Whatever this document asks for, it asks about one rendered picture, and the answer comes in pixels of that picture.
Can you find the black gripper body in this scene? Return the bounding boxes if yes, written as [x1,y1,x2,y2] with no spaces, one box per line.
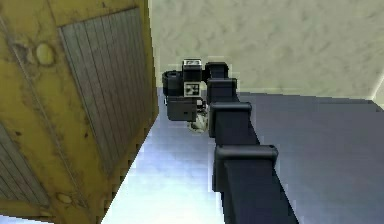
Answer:
[161,69,198,123]

